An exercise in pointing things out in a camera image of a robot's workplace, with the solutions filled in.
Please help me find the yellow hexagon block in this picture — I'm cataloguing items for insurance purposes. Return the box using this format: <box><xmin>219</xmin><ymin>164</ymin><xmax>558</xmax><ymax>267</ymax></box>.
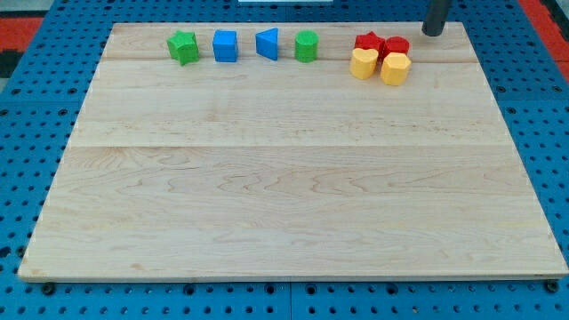
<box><xmin>380</xmin><ymin>52</ymin><xmax>412</xmax><ymax>86</ymax></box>

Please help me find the blue cube block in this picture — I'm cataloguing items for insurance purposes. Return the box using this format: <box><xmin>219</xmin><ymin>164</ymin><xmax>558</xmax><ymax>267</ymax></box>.
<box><xmin>212</xmin><ymin>30</ymin><xmax>238</xmax><ymax>62</ymax></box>

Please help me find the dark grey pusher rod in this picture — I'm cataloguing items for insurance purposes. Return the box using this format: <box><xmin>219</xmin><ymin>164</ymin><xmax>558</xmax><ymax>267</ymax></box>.
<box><xmin>421</xmin><ymin>0</ymin><xmax>453</xmax><ymax>37</ymax></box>

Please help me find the green cylinder block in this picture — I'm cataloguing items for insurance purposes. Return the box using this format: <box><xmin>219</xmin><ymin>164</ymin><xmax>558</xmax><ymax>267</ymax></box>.
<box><xmin>294</xmin><ymin>30</ymin><xmax>319</xmax><ymax>63</ymax></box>

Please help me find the yellow heart block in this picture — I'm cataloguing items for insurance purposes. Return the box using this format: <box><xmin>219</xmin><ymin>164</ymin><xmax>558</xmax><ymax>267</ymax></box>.
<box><xmin>349</xmin><ymin>48</ymin><xmax>379</xmax><ymax>80</ymax></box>

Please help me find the red star block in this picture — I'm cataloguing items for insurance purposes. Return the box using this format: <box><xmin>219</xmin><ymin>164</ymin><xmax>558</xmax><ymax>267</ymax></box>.
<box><xmin>354</xmin><ymin>31</ymin><xmax>386</xmax><ymax>58</ymax></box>

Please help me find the light wooden board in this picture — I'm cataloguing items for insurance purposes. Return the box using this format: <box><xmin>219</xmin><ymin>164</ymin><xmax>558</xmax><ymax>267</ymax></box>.
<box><xmin>18</xmin><ymin>22</ymin><xmax>568</xmax><ymax>283</ymax></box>

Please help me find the green star block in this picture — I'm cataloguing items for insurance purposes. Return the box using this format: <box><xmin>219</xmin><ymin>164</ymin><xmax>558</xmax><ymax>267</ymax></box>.
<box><xmin>166</xmin><ymin>30</ymin><xmax>199</xmax><ymax>66</ymax></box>

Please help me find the blue triangle block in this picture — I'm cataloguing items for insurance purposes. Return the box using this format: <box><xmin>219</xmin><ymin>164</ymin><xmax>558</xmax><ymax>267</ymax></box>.
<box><xmin>255</xmin><ymin>28</ymin><xmax>278</xmax><ymax>60</ymax></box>

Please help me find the red cylinder block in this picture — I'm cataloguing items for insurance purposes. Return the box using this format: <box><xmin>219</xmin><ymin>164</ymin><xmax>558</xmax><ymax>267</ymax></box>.
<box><xmin>383</xmin><ymin>36</ymin><xmax>410</xmax><ymax>57</ymax></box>

